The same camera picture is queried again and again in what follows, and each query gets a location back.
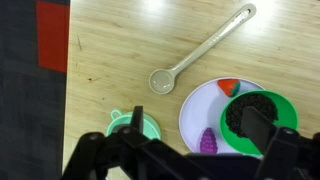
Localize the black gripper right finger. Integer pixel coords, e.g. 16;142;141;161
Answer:
240;106;320;180

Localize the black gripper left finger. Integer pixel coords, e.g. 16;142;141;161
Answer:
61;105;188;180

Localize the mint green colander bowl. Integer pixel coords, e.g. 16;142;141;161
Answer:
105;109;162;141

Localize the black beans heap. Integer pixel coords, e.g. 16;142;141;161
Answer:
225;93;279;138

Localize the green plastic bowl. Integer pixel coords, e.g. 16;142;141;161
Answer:
219;89;299;158

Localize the red toy strawberry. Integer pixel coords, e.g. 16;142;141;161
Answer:
217;78;242;98

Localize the purple toy grape bunch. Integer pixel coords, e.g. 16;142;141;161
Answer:
199;127;219;155

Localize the pale lavender round plate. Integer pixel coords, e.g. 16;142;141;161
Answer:
178;77;268;156

